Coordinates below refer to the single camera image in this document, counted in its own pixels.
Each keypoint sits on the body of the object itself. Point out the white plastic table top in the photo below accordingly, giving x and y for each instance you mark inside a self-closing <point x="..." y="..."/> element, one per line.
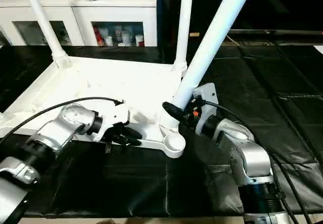
<point x="101" y="87"/>

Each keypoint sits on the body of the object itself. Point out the long black bar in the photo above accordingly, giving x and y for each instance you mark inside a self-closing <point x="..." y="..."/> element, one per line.
<point x="277" y="32"/>

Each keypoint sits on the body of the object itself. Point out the white cabinet with glass doors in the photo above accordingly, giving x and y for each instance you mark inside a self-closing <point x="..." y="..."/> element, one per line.
<point x="75" y="7"/>

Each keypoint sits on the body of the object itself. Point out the red and white bottle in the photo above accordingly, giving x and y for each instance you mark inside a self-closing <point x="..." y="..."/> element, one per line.
<point x="98" y="37"/>

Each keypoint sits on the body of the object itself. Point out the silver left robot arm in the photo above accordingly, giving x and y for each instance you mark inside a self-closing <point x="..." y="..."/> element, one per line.
<point x="68" y="123"/>

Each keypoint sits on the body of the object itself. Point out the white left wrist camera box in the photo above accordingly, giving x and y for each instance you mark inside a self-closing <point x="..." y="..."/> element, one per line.
<point x="113" y="115"/>

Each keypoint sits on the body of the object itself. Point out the white flat board strip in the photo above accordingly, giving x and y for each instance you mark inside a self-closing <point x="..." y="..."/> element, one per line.
<point x="319" y="50"/>

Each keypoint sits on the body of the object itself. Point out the white plastic table leg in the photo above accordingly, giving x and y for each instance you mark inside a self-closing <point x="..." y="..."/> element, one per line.
<point x="185" y="19"/>
<point x="43" y="19"/>
<point x="214" y="32"/>

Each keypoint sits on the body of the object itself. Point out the yellow label sticker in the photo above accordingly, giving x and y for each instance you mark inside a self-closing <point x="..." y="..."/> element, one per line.
<point x="194" y="34"/>

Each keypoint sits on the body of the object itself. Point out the black mat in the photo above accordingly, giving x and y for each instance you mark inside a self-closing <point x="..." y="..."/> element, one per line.
<point x="164" y="183"/>

